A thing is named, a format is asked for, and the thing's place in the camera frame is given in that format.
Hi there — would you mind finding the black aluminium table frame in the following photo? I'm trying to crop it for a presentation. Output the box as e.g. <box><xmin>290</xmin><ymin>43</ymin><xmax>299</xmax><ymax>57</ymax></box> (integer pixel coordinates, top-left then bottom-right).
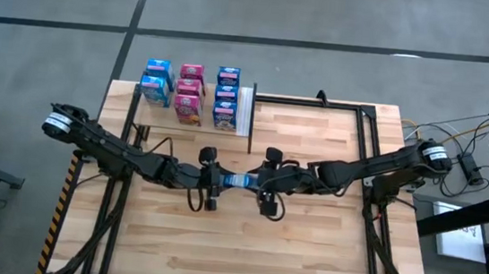
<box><xmin>44</xmin><ymin>64</ymin><xmax>450</xmax><ymax>274</ymax></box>

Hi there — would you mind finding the black power adapter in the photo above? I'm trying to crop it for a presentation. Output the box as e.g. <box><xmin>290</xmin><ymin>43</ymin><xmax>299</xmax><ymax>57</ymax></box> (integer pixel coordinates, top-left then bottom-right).
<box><xmin>455</xmin><ymin>151</ymin><xmax>487</xmax><ymax>188</ymax></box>

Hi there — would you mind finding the Rice Krispies cereal box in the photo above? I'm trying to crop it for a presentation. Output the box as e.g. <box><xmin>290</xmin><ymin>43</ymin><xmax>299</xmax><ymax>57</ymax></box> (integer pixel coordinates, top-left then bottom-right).
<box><xmin>137</xmin><ymin>74</ymin><xmax>175</xmax><ymax>109</ymax></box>
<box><xmin>220</xmin><ymin>171</ymin><xmax>253</xmax><ymax>191</ymax></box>
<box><xmin>143</xmin><ymin>57</ymin><xmax>179</xmax><ymax>87</ymax></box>

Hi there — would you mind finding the orange cable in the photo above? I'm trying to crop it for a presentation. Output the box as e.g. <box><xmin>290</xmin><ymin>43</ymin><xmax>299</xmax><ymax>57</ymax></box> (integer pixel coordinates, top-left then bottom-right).
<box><xmin>399</xmin><ymin>114</ymin><xmax>489</xmax><ymax>148</ymax></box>

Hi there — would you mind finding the white board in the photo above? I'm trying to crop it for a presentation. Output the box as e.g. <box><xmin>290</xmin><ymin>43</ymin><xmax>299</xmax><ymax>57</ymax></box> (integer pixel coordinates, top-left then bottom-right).
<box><xmin>427</xmin><ymin>200</ymin><xmax>489</xmax><ymax>266</ymax></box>

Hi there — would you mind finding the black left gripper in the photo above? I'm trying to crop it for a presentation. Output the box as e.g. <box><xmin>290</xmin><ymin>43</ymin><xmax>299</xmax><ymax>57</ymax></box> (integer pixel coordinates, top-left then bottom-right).
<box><xmin>192</xmin><ymin>144</ymin><xmax>234</xmax><ymax>213</ymax></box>

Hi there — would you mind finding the wooden shelf with black frame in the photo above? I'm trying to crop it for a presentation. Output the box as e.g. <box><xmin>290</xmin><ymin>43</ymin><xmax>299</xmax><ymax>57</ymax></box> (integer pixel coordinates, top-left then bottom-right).
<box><xmin>128</xmin><ymin>71</ymin><xmax>259</xmax><ymax>156</ymax></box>

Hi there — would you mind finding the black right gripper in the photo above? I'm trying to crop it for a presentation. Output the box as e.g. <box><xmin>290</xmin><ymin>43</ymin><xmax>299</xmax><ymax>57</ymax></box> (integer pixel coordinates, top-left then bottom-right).
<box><xmin>242</xmin><ymin>145</ymin><xmax>299</xmax><ymax>218</ymax></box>

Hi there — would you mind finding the yellow black hazard tape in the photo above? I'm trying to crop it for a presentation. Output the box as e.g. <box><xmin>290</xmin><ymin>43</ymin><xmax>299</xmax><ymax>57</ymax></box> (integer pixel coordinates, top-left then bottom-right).
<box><xmin>34</xmin><ymin>153</ymin><xmax>81</xmax><ymax>274</ymax></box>

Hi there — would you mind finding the black beam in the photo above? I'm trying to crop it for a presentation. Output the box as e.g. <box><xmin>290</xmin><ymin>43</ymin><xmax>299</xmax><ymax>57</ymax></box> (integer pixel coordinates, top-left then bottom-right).
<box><xmin>414</xmin><ymin>169</ymin><xmax>489</xmax><ymax>245</ymax></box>

